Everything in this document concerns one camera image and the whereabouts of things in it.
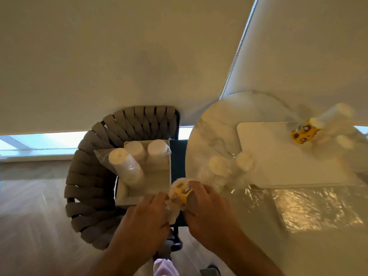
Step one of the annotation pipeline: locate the person's left hand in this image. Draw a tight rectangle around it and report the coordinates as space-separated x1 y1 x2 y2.
114 192 173 257

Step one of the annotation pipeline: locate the person's right hand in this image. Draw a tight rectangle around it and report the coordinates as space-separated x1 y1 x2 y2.
183 180 249 254

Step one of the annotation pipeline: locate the cotton pad packet yellow label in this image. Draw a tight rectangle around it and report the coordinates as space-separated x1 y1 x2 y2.
166 177 199 225
290 103 363 165

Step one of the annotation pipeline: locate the person's left forearm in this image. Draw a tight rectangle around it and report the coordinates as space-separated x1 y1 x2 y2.
88 243 163 276

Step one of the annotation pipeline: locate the person's right forearm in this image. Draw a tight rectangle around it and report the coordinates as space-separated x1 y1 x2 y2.
211 234 286 276

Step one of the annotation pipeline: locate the white rectangular tray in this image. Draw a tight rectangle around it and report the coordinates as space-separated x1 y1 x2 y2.
115 140 172 207

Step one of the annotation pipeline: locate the cotton pad roll clear sleeve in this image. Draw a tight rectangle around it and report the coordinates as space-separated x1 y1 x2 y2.
147 139 171 168
201 156 234 193
234 152 256 181
108 148 145 188
124 141 146 162

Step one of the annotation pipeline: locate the dark teal seat cushion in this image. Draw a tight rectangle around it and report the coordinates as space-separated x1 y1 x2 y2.
169 140 189 227

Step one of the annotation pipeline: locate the pink cloth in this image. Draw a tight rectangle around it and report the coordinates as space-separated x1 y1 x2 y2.
153 258 180 276

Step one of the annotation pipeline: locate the grey woven chair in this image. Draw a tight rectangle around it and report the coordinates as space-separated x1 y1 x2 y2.
64 106 183 252

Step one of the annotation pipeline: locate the white rectangular board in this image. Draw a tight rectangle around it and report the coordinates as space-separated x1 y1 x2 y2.
236 121 359 189

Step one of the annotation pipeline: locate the clear plastic wrap sheet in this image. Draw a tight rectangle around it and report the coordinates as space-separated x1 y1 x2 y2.
230 184 365 234

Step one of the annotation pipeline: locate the window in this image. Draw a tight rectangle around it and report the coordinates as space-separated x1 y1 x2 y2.
0 126 194 163

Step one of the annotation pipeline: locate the wide white roller blind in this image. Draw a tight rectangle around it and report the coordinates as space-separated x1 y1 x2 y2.
0 0 257 136

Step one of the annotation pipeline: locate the narrow white roller blind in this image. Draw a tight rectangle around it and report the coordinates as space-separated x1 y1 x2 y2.
221 0 368 127

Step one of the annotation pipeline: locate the metal bead blind chain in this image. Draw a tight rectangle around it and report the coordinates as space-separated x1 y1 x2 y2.
219 0 260 100

